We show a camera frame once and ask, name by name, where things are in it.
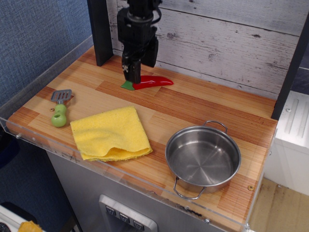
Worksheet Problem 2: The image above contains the black vertical post right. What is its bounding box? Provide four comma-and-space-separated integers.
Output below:
271, 15, 309, 120

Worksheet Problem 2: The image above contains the white ribbed appliance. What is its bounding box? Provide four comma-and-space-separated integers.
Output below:
264, 91, 309, 195

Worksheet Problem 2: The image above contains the black vertical post left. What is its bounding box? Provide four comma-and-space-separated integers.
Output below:
87, 0, 113, 66

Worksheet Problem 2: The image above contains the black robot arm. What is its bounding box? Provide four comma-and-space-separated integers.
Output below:
117, 0, 162, 84

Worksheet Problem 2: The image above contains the clear acrylic table guard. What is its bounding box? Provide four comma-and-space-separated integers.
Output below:
0, 38, 277, 232

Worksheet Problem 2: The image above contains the silver toy fridge cabinet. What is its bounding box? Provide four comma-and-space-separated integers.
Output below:
47, 152, 220, 232

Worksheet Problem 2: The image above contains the green handled toy spatula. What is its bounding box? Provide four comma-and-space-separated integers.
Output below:
51, 89, 72, 128

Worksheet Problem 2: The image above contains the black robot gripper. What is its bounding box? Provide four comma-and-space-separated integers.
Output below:
117, 7, 158, 84

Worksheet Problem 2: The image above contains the red toy chili pepper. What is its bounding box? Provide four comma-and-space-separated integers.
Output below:
121, 75, 174, 90

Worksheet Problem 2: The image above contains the silver dispenser button panel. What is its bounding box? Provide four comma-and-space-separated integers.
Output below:
98, 194, 158, 232

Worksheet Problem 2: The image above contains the yellow folded towel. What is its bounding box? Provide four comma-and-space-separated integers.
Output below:
70, 106, 153, 162

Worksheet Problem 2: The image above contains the steel pot with handles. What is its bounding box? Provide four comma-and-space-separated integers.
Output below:
165, 120, 241, 200

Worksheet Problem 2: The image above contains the yellow cloth bottom corner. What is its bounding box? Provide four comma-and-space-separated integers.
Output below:
18, 221, 43, 232

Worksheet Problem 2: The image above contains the black vertical post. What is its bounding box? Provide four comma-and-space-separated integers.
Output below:
271, 15, 309, 120
87, 0, 113, 66

